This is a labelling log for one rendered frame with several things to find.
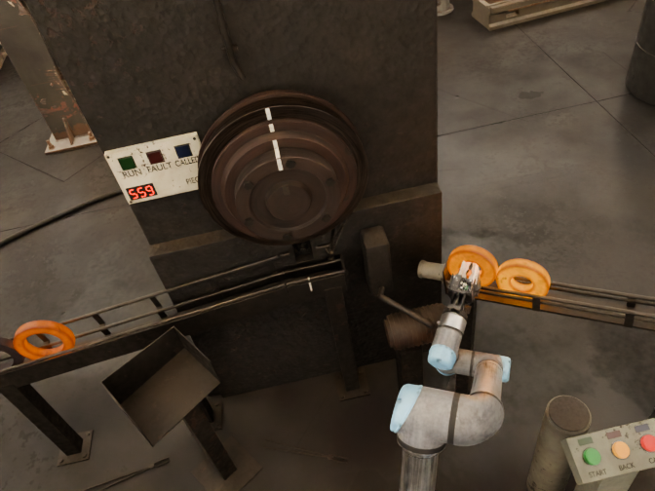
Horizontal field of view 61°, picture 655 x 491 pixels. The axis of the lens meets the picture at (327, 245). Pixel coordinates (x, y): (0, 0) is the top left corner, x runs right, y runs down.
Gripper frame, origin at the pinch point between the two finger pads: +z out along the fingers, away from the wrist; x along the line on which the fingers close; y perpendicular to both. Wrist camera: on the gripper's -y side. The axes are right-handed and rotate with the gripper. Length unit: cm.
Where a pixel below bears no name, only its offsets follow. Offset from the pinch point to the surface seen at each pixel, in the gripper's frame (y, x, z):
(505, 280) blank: -1.3, -10.6, -2.8
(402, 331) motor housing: -17.0, 18.2, -22.0
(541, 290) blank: -2.3, -21.2, -3.1
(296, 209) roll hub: 41, 41, -17
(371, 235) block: 6.7, 31.9, -1.5
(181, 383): 3, 73, -65
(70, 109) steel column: -73, 310, 91
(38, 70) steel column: -42, 316, 95
